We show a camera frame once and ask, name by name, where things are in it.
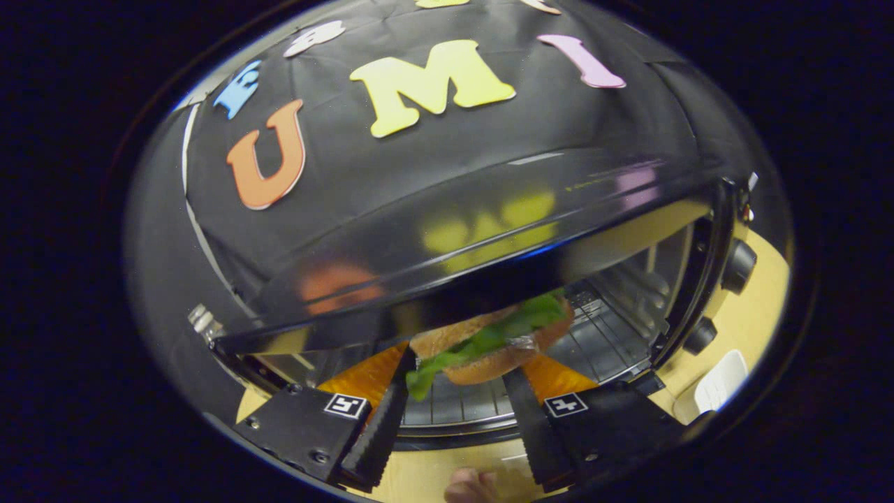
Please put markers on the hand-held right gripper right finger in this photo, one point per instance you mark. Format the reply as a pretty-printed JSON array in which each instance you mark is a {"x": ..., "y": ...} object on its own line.
[{"x": 534, "y": 433}]

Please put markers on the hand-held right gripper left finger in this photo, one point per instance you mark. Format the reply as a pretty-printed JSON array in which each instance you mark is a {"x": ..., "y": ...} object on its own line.
[{"x": 380, "y": 433}]

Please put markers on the lettuce sandwich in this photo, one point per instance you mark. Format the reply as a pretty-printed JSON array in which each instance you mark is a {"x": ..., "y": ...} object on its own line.
[{"x": 489, "y": 342}]

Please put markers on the black electric oven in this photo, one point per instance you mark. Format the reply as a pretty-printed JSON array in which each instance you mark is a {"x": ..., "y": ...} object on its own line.
[{"x": 489, "y": 230}]

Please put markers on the white plastic tray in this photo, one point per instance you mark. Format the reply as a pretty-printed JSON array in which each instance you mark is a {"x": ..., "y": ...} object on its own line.
[{"x": 723, "y": 383}]

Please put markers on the clear plastic water bottle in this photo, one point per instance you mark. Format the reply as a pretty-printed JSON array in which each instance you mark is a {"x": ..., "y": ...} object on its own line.
[{"x": 206, "y": 323}]

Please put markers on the black backdrop cloth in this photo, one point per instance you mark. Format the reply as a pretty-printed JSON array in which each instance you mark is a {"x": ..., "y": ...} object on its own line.
[{"x": 419, "y": 140}]

